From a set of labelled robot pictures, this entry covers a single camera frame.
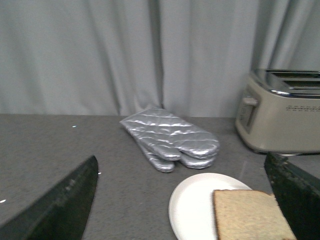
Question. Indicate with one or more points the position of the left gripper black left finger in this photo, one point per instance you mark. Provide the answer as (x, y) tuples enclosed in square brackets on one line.
[(61, 213)]

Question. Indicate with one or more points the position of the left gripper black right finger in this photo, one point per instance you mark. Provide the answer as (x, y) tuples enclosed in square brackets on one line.
[(297, 193)]

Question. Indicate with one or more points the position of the slice of brown bread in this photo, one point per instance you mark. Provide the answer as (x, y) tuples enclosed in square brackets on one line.
[(249, 215)]

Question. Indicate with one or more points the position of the beige and chrome toaster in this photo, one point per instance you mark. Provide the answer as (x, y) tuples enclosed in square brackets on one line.
[(279, 111)]

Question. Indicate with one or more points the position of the white round plate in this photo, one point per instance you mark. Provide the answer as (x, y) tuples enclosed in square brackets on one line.
[(191, 208)]

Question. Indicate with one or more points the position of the lower silver quilted oven mitt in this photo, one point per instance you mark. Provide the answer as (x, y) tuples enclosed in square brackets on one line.
[(166, 166)]

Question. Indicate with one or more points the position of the silver quilted oven mitt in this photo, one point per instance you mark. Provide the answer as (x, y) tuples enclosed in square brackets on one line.
[(166, 166), (169, 136)]

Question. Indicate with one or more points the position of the upper silver quilted oven mitt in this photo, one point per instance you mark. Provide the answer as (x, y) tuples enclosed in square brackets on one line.
[(169, 136)]

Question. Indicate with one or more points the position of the grey curtain backdrop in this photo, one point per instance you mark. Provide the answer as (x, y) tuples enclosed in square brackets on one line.
[(119, 57)]

